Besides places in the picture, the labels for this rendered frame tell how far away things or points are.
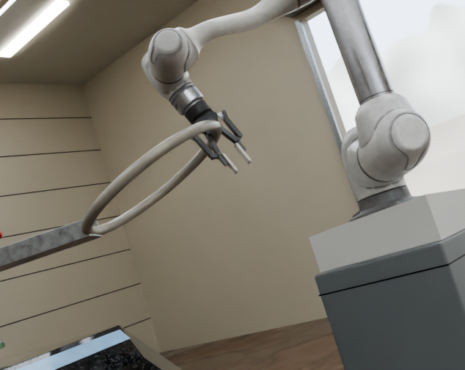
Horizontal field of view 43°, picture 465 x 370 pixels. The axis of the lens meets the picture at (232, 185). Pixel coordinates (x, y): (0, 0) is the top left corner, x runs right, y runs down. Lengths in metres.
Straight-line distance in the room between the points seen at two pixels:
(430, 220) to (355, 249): 0.24
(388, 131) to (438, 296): 0.44
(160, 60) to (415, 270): 0.87
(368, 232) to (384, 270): 0.12
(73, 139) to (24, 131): 0.74
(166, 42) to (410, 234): 0.82
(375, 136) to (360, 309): 0.48
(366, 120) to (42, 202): 6.66
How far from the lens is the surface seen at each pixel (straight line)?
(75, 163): 8.50
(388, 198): 1.79
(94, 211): 1.54
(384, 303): 1.70
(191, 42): 1.66
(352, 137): 1.82
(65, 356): 1.39
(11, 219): 7.74
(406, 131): 1.59
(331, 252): 1.78
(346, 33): 1.74
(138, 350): 1.46
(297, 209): 6.68
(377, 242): 1.71
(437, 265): 1.62
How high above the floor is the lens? 0.92
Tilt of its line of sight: 7 degrees up
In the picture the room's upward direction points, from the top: 18 degrees counter-clockwise
